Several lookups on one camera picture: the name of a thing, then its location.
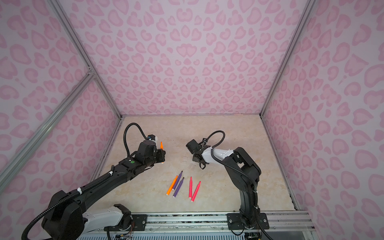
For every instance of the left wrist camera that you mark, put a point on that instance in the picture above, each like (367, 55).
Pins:
(152, 138)

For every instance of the purple pen upper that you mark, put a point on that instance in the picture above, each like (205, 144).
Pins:
(178, 180)

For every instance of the diagonal aluminium frame bar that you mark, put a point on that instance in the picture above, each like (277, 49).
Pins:
(29, 148)

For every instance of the purple pen lower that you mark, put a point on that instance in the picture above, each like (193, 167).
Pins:
(178, 188)

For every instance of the pink pen left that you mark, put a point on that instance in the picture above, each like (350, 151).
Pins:
(191, 188)

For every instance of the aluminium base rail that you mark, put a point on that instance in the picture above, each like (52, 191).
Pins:
(275, 225)

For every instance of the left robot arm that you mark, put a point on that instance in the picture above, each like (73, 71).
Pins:
(68, 216)

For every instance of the pink pen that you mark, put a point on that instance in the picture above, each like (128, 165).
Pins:
(191, 188)
(196, 192)

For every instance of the purple pen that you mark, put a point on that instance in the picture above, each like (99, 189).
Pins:
(178, 188)
(178, 180)

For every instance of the pink pen right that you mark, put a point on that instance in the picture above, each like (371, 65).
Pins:
(196, 192)

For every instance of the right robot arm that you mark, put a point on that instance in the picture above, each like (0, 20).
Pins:
(244, 174)

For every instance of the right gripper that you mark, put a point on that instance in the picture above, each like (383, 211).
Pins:
(196, 154)

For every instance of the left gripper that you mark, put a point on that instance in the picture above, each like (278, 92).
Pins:
(159, 154)

